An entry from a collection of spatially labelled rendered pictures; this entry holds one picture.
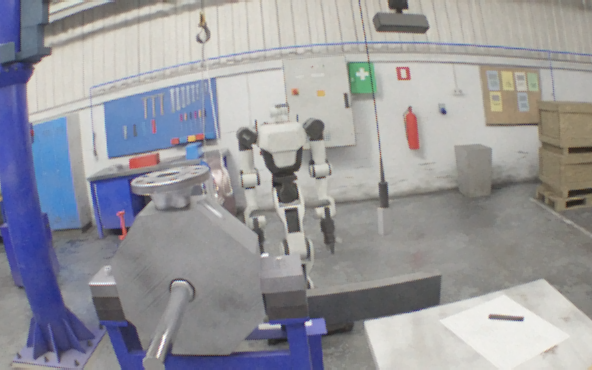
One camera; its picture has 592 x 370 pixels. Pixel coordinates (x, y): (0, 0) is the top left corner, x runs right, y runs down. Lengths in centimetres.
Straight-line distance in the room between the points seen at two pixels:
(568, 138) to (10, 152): 582
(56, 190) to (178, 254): 581
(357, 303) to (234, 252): 66
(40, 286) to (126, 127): 407
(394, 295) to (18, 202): 243
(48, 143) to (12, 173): 393
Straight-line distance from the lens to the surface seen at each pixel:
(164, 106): 678
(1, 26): 334
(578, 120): 605
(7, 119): 323
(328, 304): 190
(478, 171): 658
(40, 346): 361
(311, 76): 627
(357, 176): 675
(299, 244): 317
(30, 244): 330
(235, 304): 147
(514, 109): 737
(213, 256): 142
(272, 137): 309
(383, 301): 194
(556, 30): 807
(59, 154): 703
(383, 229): 236
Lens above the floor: 164
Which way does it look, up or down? 13 degrees down
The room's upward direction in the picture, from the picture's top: 6 degrees counter-clockwise
